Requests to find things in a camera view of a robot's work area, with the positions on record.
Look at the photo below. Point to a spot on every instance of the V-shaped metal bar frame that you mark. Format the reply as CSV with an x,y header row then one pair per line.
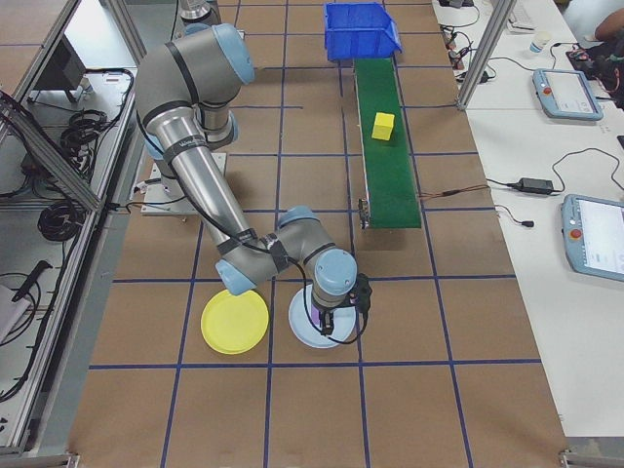
x,y
49,156

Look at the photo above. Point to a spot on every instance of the blue plastic storage bin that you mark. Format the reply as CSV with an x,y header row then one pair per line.
x,y
361,44

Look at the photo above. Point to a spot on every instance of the white desk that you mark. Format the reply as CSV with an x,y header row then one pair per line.
x,y
536,292

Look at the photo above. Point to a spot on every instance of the aluminium profile post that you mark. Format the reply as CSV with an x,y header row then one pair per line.
x,y
482,53

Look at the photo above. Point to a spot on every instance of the black power adapter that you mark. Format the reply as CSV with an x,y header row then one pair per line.
x,y
536,184

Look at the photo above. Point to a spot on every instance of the metal corner bracket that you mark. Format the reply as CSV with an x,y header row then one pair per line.
x,y
570,458
66,459

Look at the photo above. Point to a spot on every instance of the green conveyor belt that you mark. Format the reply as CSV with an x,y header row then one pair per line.
x,y
390,185

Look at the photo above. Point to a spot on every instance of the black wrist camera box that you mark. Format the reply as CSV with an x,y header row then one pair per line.
x,y
363,292

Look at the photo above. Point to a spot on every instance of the white keyboard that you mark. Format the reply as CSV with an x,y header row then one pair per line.
x,y
520,17

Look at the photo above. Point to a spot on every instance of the black box in frame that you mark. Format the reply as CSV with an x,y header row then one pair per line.
x,y
63,63

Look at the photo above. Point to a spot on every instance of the yellow foam block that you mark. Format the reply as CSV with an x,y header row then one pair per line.
x,y
382,127

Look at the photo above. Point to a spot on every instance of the light blue plate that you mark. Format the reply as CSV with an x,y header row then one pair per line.
x,y
300,322

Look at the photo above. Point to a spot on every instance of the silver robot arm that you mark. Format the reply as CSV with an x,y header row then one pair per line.
x,y
195,7
195,161

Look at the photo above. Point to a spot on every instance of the yellow plate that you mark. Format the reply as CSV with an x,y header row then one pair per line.
x,y
234,326

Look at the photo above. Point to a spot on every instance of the person forearm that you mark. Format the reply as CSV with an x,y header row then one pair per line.
x,y
612,27

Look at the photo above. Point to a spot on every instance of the white paper cup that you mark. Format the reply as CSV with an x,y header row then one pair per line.
x,y
539,43

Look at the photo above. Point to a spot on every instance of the blue grey teach pendant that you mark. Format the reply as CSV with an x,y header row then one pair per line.
x,y
568,92
595,239

